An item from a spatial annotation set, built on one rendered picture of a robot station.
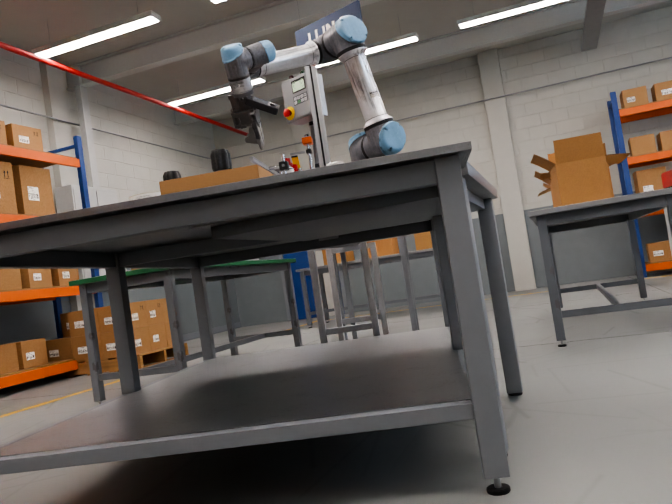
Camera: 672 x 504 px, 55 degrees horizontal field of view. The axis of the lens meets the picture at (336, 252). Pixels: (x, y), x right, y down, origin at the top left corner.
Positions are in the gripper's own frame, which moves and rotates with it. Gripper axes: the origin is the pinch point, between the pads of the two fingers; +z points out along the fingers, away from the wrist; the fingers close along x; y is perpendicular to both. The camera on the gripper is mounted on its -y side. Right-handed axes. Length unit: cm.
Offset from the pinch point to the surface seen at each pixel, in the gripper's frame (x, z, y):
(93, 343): -102, 136, 160
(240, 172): 67, -14, -8
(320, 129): -52, 13, -14
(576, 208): -112, 101, -136
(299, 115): -60, 8, -6
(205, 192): 71, -12, 1
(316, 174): 72, -12, -27
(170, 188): 67, -14, 11
